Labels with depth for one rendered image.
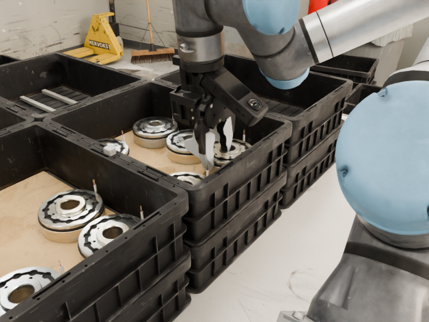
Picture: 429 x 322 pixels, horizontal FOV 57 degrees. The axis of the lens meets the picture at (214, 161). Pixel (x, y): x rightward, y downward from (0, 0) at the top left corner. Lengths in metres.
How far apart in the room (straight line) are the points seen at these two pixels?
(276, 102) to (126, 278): 0.73
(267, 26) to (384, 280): 0.33
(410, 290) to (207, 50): 0.42
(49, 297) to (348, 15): 0.53
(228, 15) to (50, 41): 4.12
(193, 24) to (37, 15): 3.96
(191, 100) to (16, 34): 3.82
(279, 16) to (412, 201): 0.30
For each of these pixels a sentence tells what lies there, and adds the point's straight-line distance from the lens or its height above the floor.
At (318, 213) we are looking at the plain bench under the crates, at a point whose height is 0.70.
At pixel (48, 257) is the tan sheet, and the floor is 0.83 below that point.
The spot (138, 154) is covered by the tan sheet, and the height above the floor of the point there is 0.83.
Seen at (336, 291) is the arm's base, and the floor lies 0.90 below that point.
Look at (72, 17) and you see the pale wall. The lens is 4.78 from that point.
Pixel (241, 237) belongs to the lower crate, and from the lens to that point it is 0.78.
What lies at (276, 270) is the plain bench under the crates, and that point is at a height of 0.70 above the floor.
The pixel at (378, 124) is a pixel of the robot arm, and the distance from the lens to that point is 0.36.
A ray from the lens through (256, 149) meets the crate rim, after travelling 0.68.
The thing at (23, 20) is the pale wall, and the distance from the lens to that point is 4.46.
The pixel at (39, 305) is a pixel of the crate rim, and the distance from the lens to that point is 0.46.
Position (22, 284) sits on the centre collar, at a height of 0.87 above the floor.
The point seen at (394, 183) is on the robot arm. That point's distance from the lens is 0.34.
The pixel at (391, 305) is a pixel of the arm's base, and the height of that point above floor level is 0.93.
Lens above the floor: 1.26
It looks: 31 degrees down
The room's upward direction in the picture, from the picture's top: straight up
